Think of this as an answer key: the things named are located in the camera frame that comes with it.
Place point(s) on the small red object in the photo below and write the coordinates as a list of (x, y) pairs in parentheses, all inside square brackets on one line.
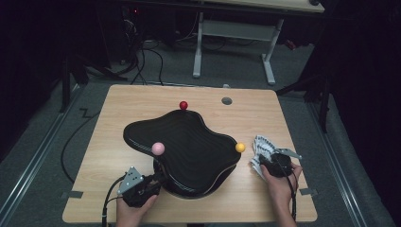
[(290, 44)]

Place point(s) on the grey floor rail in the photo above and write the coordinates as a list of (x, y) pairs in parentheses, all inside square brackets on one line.
[(333, 157), (31, 164)]

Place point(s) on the dark computer tower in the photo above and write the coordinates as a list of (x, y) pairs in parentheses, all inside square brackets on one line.
[(129, 31)]

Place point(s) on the white frame desk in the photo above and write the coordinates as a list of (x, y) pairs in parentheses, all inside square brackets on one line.
[(235, 30)]

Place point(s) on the grey tape strip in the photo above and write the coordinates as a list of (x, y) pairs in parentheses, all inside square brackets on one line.
[(72, 194), (308, 191)]

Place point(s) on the person's right hand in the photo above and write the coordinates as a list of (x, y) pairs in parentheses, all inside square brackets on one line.
[(282, 192)]

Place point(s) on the grey table grommet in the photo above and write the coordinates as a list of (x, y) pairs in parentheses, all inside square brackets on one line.
[(226, 101)]

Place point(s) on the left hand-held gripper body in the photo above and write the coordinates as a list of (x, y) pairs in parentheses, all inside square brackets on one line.
[(138, 192)]

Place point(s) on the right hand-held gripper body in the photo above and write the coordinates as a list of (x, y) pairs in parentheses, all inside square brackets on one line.
[(279, 165)]

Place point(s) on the pink ball knob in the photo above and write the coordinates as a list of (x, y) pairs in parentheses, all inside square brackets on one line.
[(158, 148)]

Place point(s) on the person's left hand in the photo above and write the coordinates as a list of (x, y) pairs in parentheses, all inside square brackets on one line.
[(130, 216)]

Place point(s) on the small grey table clip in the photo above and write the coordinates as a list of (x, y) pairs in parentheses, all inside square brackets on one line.
[(225, 85)]

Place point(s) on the black wavy tray with stand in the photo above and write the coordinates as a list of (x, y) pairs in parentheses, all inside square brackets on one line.
[(189, 151)]

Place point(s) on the red ball knob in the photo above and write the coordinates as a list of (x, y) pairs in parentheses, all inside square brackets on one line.
[(183, 105)]

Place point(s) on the yellow ball knob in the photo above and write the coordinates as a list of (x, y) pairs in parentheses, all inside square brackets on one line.
[(240, 147)]

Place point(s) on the black metal stand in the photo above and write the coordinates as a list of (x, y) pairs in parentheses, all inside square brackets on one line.
[(324, 104), (65, 88)]

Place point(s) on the white patterned cloth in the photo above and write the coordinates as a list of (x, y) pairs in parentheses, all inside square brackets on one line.
[(263, 146)]

